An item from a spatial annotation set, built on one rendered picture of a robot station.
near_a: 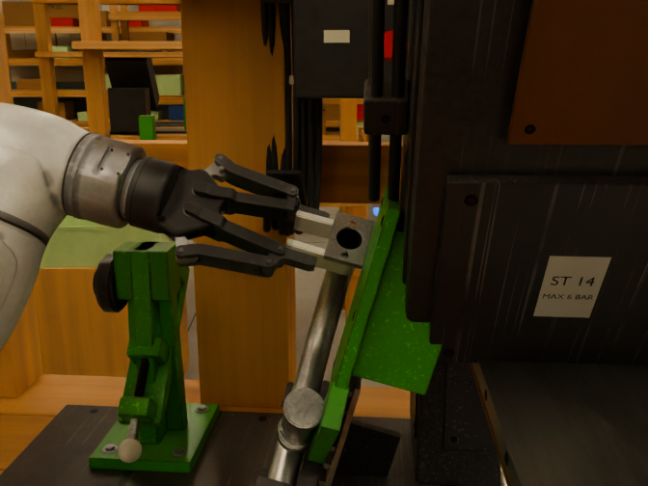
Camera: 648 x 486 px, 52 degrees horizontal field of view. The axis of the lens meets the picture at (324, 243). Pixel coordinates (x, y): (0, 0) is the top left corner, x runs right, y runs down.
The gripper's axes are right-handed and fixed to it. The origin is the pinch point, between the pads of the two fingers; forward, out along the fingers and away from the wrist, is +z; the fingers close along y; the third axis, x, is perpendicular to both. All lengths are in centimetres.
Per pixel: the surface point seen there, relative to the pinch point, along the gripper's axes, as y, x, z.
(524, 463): -21.4, -16.3, 17.1
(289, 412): -18.0, -0.4, 1.3
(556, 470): -21.4, -17.1, 19.0
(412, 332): -9.9, -6.3, 9.8
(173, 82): 436, 507, -219
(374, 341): -11.2, -5.0, 6.9
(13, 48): 596, 724, -548
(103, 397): -11, 48, -28
